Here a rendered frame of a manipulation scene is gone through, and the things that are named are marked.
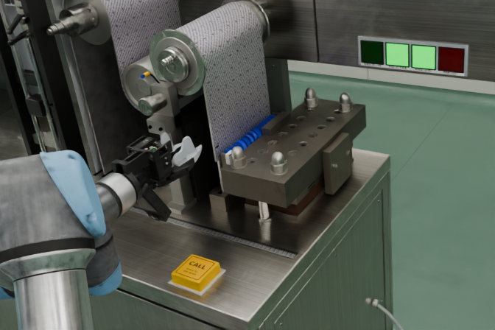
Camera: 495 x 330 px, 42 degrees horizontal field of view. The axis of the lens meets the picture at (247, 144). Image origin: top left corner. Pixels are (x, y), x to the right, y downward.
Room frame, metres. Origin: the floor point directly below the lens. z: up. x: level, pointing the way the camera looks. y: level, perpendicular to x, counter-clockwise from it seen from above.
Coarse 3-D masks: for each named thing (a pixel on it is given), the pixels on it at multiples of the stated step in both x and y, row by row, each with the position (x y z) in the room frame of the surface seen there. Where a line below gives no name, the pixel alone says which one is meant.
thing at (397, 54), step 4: (388, 44) 1.37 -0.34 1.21; (392, 44) 1.36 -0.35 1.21; (396, 44) 1.36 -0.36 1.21; (400, 44) 1.35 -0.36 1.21; (388, 48) 1.37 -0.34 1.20; (392, 48) 1.36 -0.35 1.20; (396, 48) 1.36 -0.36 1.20; (400, 48) 1.35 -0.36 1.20; (404, 48) 1.35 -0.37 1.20; (388, 52) 1.37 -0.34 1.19; (392, 52) 1.36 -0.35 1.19; (396, 52) 1.36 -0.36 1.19; (400, 52) 1.35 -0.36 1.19; (404, 52) 1.35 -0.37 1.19; (388, 56) 1.37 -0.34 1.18; (392, 56) 1.36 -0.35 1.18; (396, 56) 1.36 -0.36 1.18; (400, 56) 1.35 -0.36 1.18; (404, 56) 1.35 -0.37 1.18; (388, 60) 1.37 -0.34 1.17; (392, 60) 1.36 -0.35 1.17; (396, 60) 1.36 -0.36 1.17; (400, 60) 1.35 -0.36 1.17; (404, 60) 1.35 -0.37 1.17; (388, 64) 1.37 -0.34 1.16; (392, 64) 1.36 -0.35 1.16; (396, 64) 1.36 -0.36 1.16; (400, 64) 1.35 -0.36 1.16; (404, 64) 1.35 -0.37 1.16
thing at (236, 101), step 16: (240, 64) 1.39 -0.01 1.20; (256, 64) 1.44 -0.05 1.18; (224, 80) 1.33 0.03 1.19; (240, 80) 1.38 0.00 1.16; (256, 80) 1.43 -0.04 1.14; (208, 96) 1.28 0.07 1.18; (224, 96) 1.32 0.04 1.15; (240, 96) 1.37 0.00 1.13; (256, 96) 1.42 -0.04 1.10; (208, 112) 1.28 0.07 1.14; (224, 112) 1.32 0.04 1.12; (240, 112) 1.37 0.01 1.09; (256, 112) 1.42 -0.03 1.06; (224, 128) 1.31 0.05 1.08; (240, 128) 1.36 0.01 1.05; (224, 144) 1.30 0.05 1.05
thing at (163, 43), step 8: (168, 40) 1.31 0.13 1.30; (176, 40) 1.30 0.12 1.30; (160, 48) 1.33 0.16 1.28; (184, 48) 1.29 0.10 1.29; (192, 56) 1.28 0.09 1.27; (192, 64) 1.28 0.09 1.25; (160, 72) 1.34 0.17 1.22; (192, 72) 1.28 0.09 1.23; (184, 80) 1.30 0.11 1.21; (192, 80) 1.28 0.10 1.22
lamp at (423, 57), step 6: (414, 48) 1.33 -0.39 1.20; (420, 48) 1.32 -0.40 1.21; (426, 48) 1.32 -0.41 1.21; (432, 48) 1.31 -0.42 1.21; (414, 54) 1.33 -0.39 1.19; (420, 54) 1.32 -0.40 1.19; (426, 54) 1.32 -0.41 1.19; (432, 54) 1.31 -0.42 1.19; (414, 60) 1.33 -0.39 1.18; (420, 60) 1.32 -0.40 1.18; (426, 60) 1.32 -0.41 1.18; (432, 60) 1.31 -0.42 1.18; (414, 66) 1.33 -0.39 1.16; (420, 66) 1.32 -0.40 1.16; (426, 66) 1.32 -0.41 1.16; (432, 66) 1.31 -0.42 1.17
